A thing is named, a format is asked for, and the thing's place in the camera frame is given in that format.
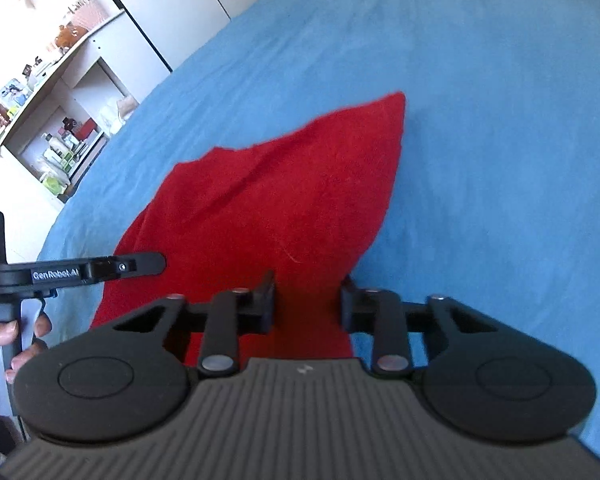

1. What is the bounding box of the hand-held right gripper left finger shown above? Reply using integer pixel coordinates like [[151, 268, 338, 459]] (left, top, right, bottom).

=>
[[87, 270, 278, 377]]

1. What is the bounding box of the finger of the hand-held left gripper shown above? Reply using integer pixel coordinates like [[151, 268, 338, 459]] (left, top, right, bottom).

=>
[[86, 252, 167, 282]]

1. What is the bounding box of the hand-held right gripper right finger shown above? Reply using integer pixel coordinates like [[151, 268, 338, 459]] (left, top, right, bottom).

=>
[[340, 275, 511, 376]]

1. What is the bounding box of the brown plush toy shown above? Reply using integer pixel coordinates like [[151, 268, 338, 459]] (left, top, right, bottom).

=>
[[55, 25, 89, 49]]

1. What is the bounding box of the white shelf unit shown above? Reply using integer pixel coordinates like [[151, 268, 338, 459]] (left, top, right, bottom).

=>
[[0, 7, 142, 202]]

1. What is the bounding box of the white wardrobe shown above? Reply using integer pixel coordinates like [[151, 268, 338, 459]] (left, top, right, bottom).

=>
[[87, 0, 262, 74]]

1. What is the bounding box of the pink basket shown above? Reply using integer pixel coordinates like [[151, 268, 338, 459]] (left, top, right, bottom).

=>
[[72, 0, 107, 29]]

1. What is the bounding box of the red knit sweater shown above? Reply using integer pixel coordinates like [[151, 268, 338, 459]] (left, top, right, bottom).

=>
[[91, 91, 407, 361]]

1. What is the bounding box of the blue bed sheet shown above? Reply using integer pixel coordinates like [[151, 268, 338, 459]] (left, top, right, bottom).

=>
[[37, 0, 600, 461]]

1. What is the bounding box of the red box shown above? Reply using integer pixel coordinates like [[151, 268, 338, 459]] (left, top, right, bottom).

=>
[[72, 119, 99, 142]]

